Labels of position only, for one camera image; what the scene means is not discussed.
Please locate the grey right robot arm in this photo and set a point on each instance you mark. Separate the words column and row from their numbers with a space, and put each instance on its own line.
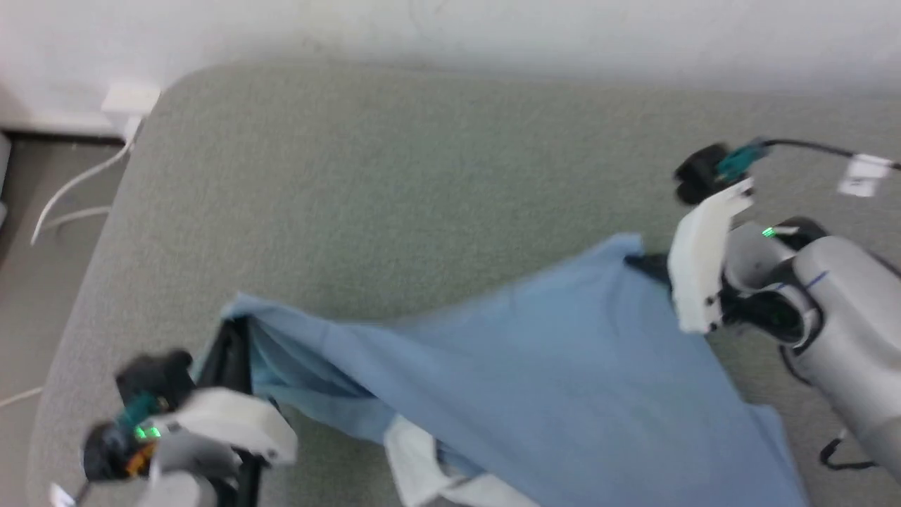
column 845, row 317

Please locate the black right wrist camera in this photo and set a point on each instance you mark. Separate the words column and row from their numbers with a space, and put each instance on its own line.
column 704, row 172

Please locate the light blue cloth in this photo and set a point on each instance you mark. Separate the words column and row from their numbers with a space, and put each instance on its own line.
column 535, row 373

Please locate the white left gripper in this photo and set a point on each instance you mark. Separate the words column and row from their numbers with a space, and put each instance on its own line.
column 232, row 422

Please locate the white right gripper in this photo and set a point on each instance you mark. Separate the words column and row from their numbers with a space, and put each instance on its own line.
column 700, row 267

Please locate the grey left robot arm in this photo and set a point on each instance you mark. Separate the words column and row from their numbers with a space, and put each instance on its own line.
column 186, row 479

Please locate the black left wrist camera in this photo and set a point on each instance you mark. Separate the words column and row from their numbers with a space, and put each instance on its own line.
column 151, row 380

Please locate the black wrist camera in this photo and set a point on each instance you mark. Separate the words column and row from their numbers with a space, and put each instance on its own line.
column 704, row 172
column 151, row 380

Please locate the white wall power plug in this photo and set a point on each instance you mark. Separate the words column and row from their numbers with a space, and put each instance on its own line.
column 130, row 98

